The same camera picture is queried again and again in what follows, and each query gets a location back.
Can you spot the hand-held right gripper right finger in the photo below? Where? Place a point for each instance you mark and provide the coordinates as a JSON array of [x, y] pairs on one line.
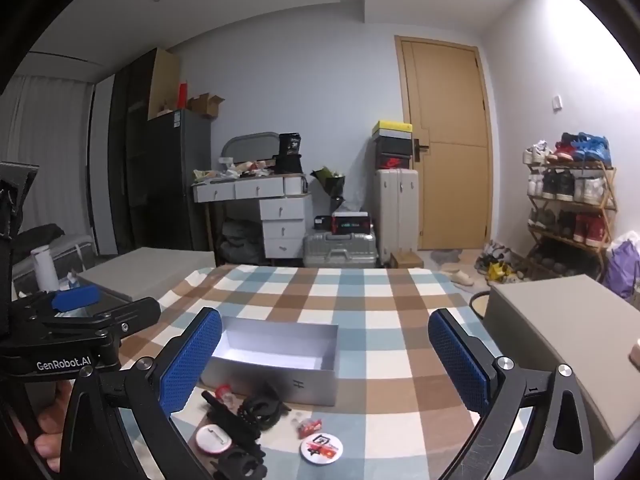
[[460, 360]]

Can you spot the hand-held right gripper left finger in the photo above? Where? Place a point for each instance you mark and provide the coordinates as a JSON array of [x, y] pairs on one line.
[[192, 360]]

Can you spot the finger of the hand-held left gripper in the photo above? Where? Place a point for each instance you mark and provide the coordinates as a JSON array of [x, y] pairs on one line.
[[75, 297], [132, 312]]

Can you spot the small clear packet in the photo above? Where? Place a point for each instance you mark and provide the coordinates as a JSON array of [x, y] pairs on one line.
[[223, 393]]

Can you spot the long black hair clip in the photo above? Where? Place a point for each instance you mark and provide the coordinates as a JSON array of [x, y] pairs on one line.
[[227, 417]]

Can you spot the black claw hair clip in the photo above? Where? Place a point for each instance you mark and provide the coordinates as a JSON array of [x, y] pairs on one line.
[[267, 402]]

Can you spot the silver cardboard box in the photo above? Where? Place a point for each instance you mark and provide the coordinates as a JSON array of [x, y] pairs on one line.
[[280, 360]]

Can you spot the small red packet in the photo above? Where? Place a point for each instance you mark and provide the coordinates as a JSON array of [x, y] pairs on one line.
[[307, 426]]

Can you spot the red and white round badge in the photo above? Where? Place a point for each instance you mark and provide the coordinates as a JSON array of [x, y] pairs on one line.
[[320, 447]]

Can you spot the person's left hand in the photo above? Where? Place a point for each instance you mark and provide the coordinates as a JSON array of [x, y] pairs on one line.
[[46, 444]]

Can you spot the white cylinder bottle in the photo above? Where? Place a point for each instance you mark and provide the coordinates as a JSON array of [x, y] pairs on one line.
[[45, 270]]

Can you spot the grey cushion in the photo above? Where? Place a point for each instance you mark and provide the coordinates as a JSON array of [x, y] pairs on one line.
[[565, 350], [145, 272]]

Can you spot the round stool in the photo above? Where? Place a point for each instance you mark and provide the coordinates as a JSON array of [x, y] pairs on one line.
[[478, 305]]

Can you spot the beige slipper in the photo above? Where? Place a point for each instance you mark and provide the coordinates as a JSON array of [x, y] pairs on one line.
[[457, 277]]

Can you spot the pile of shoes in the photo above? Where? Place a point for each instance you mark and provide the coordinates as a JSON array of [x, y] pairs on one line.
[[495, 262]]

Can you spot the small brown cardboard box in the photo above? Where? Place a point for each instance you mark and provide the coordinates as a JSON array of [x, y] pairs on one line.
[[407, 260]]

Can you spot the plaid cloth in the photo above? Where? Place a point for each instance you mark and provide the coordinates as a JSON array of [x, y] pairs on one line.
[[350, 300]]

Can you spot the dark bag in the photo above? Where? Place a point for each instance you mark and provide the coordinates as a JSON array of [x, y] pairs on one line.
[[241, 242]]

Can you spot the grey refrigerator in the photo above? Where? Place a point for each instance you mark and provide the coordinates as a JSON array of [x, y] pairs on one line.
[[175, 180]]

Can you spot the white curtain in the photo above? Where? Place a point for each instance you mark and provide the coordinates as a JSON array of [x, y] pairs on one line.
[[47, 160]]

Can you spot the silver suitcase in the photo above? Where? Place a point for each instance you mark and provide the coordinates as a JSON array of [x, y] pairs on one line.
[[340, 251]]

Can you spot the white desk with drawers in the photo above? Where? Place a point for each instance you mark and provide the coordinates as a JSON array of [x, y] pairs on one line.
[[282, 215]]

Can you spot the black and red box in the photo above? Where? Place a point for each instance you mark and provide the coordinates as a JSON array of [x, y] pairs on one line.
[[351, 221]]

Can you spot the desk clutter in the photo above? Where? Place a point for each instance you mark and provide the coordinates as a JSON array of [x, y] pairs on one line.
[[235, 167]]

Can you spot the purple bag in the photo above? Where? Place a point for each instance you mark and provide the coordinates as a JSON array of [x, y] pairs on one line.
[[624, 267]]

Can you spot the oval mirror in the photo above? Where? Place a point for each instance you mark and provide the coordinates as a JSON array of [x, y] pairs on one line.
[[249, 146]]

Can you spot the group of sneakers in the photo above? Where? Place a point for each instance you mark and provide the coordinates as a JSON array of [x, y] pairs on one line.
[[565, 185]]

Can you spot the wooden door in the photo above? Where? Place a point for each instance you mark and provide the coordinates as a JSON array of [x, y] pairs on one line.
[[445, 150]]

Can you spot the wooden shoe rack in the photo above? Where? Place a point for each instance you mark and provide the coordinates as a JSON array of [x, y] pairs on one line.
[[607, 200]]

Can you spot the black shoe box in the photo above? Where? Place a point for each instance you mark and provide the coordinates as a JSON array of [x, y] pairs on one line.
[[392, 152]]

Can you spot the open cardboard box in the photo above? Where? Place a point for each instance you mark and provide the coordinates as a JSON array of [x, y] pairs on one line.
[[206, 106]]

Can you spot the dark wrapped flower bouquet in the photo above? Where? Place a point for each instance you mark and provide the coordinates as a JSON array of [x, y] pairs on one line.
[[331, 182]]

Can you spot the black bag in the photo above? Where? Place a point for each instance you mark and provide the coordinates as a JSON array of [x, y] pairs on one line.
[[290, 155]]

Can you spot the flat cardboard sheet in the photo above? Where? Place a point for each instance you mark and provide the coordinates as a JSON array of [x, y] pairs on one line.
[[164, 82]]

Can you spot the yellow lid shoe box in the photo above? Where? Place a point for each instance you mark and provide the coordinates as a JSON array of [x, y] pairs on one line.
[[392, 128]]

